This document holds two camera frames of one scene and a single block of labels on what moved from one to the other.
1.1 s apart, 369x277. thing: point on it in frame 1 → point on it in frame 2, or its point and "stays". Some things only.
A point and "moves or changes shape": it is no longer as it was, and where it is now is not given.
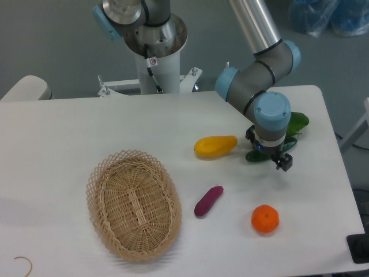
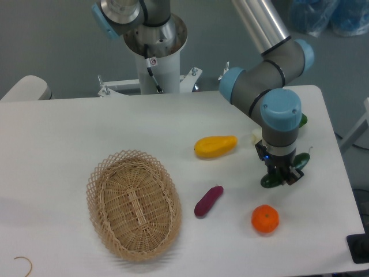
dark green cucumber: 256,156 moves or changes shape
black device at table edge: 358,246 stays
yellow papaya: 213,146 stays
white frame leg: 360,127 stays
